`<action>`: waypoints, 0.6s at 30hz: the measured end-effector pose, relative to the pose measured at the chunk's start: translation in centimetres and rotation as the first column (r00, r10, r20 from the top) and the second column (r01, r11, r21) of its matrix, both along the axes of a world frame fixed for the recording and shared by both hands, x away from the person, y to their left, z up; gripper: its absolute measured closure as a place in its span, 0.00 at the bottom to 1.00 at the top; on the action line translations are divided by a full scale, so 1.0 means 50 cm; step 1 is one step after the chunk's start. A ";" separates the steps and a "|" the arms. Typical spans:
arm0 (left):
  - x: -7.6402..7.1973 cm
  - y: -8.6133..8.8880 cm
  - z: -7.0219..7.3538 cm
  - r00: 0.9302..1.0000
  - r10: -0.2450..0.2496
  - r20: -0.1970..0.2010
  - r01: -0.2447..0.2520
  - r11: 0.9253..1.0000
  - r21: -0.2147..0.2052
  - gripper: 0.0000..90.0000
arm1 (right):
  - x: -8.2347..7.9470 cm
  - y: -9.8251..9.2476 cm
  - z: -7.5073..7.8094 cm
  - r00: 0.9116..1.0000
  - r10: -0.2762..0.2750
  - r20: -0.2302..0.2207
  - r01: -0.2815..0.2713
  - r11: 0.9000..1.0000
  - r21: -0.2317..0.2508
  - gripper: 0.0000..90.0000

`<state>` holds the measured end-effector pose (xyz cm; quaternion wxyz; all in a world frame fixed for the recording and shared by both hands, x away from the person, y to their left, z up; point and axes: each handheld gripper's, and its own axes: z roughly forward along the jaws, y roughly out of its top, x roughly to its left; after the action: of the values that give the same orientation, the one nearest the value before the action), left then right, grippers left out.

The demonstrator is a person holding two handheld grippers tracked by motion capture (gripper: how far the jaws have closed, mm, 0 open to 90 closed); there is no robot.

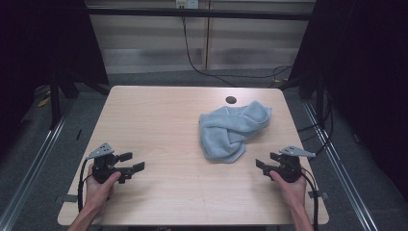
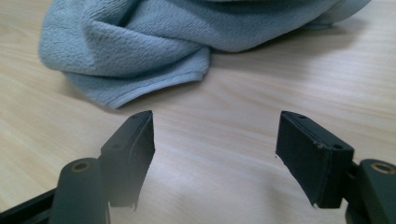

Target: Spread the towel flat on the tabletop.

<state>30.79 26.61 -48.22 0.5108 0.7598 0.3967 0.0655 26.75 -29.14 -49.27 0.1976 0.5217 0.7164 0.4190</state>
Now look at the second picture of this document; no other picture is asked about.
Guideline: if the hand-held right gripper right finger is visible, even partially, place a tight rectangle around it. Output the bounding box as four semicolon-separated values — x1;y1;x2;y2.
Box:
275;110;355;209

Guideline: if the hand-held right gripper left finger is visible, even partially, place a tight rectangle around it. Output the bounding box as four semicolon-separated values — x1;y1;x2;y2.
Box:
98;109;156;210

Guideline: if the light blue towel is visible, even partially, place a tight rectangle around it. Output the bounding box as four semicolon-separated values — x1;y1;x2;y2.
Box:
38;0;372;110

